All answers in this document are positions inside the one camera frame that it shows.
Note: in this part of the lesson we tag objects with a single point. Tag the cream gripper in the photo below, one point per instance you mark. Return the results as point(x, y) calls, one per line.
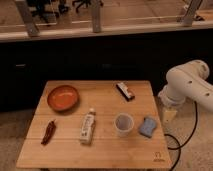
point(168, 114)

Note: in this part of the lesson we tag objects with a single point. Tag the white labelled bottle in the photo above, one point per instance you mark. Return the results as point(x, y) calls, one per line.
point(87, 127)

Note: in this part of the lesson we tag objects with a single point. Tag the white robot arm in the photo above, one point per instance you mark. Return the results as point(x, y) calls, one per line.
point(186, 81)

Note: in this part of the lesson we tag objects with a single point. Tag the orange ceramic bowl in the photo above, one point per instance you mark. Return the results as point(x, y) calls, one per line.
point(62, 98)

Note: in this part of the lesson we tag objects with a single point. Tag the blue sponge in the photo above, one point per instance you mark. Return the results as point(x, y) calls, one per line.
point(147, 127)

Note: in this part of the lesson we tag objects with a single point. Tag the translucent plastic cup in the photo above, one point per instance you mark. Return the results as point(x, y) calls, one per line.
point(124, 124)

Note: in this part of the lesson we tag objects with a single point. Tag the black and white eraser block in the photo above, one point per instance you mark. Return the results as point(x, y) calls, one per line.
point(123, 89)

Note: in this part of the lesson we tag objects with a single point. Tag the wooden table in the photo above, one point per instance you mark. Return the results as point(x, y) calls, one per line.
point(107, 150)

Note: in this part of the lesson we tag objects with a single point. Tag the dried red chili pepper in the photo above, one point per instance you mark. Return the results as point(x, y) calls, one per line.
point(49, 132)

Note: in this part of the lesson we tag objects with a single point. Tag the black office chair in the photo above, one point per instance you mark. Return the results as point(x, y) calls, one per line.
point(40, 10)

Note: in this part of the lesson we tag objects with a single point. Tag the right metal window post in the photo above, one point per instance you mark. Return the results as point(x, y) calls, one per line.
point(190, 13)

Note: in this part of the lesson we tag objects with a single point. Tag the metal window post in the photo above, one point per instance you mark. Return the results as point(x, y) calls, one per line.
point(190, 13)
point(96, 16)
point(27, 18)

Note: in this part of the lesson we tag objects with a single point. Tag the middle metal window post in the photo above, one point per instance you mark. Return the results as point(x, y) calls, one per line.
point(96, 16)

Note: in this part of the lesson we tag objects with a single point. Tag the left metal window post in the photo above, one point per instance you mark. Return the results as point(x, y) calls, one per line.
point(27, 18)

